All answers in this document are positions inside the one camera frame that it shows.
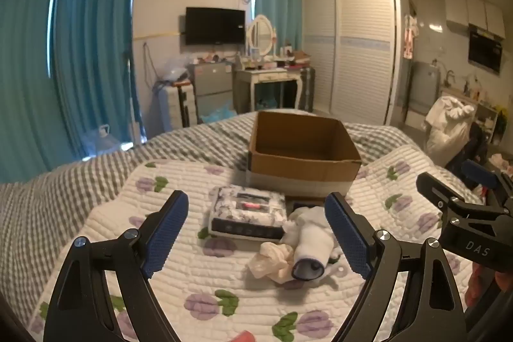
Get white suitcase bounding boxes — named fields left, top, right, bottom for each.
left=160, top=85, right=197, bottom=132

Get floral fabric package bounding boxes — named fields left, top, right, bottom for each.
left=207, top=186, right=288, bottom=240

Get grey mini fridge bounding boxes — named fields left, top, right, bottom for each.
left=188, top=62, right=236, bottom=124

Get white dressing table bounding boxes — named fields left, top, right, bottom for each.
left=234, top=65, right=310, bottom=114

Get hanging white pink clothes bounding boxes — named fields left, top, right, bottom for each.
left=402, top=14, right=418, bottom=60

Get person's right hand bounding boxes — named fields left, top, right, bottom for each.
left=467, top=264, right=501, bottom=304

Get white oval vanity mirror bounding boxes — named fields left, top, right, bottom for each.
left=246, top=14, right=278, bottom=60

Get white floral quilt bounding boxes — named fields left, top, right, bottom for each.
left=28, top=155, right=485, bottom=342

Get grey suitcase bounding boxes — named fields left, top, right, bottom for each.
left=300, top=66, right=316, bottom=112

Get wide teal curtain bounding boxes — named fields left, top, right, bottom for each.
left=0, top=0, right=63, bottom=184

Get black wall television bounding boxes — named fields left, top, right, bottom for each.
left=185, top=6, right=246, bottom=45

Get white sock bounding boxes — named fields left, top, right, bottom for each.
left=290, top=224, right=341, bottom=281

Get white wall cabinets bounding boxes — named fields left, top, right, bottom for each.
left=444, top=0, right=506, bottom=39

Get beige cloth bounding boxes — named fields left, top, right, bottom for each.
left=246, top=242, right=297, bottom=284

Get brown cardboard box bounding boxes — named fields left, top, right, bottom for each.
left=245, top=110, right=363, bottom=198

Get dark hanging wall cable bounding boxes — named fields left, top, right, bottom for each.
left=143, top=41, right=158, bottom=90

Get white cloth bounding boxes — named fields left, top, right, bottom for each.
left=285, top=206, right=327, bottom=232

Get white louvred wardrobe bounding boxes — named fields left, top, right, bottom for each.
left=300, top=0, right=403, bottom=126

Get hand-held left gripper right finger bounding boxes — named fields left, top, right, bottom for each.
left=324, top=193, right=467, bottom=342

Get clear water jug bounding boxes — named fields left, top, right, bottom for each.
left=82, top=124, right=121, bottom=160

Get blue plastic bag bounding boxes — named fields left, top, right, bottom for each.
left=200, top=105, right=238, bottom=124

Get white clothing pile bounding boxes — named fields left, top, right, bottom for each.
left=425, top=96, right=477, bottom=168

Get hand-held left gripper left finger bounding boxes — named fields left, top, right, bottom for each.
left=42, top=190, right=190, bottom=342

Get white mop pole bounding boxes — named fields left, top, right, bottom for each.
left=127, top=49, right=139, bottom=144

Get teal window curtain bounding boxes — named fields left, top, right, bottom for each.
left=51, top=0, right=142, bottom=162

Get clear plastic bag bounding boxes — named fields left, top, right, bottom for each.
left=160, top=57, right=189, bottom=84

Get black range hood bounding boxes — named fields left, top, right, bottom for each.
left=468, top=26, right=505, bottom=74

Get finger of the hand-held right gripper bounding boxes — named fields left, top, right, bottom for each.
left=460, top=160, right=513, bottom=206
left=416, top=172, right=513, bottom=223

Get dark cloth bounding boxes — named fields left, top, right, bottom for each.
left=445, top=121, right=489, bottom=186

